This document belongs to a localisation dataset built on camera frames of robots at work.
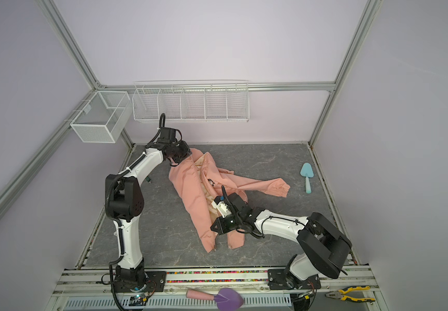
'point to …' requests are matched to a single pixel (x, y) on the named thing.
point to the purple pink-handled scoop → (225, 299)
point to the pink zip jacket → (198, 180)
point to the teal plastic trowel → (307, 171)
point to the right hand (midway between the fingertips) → (211, 230)
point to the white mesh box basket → (103, 118)
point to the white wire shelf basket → (223, 100)
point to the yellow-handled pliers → (340, 295)
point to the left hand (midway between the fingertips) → (194, 151)
